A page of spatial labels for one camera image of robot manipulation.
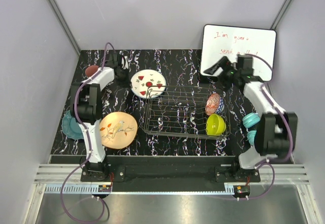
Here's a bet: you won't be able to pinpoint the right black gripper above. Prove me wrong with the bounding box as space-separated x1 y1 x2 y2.
203 56 240 92

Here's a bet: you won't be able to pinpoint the white watermelon pattern plate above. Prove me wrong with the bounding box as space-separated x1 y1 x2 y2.
131 69 167 99

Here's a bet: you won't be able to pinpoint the red patterned blue zigzag bowl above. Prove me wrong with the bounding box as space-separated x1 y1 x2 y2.
205 93 224 116

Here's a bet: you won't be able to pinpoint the orange bird plate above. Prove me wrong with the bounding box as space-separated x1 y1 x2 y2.
100 112 138 149

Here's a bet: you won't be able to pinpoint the black wire dish rack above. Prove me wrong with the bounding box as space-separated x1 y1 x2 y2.
142 85 231 140

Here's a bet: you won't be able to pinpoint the lime green bowl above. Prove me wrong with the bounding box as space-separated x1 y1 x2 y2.
206 114 226 136

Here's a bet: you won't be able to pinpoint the teal scalloped plate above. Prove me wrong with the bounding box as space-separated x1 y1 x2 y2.
61 110 83 140

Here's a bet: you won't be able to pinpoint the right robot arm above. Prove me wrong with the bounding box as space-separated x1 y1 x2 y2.
203 53 298 182

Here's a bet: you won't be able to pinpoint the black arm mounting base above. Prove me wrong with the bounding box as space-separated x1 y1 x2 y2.
81 156 261 183

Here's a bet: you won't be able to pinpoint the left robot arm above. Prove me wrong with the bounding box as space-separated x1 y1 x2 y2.
70 53 127 181

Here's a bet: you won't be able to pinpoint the white whiteboard with red writing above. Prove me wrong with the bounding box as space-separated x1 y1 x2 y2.
200 24 277 81

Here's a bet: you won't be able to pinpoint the pink mug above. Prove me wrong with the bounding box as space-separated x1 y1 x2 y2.
85 65 99 77

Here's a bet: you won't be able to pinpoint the teal headphones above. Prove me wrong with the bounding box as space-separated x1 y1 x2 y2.
242 113 260 146

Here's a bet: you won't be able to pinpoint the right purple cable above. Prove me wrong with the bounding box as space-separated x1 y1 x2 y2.
238 54 293 199

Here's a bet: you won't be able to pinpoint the purple cable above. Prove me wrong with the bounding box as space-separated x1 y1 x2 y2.
59 42 115 221
238 54 293 199

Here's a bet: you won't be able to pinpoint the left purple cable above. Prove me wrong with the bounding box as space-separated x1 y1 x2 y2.
59 42 115 221

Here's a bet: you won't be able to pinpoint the grey slotted cable duct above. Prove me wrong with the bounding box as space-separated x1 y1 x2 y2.
47 183 252 196

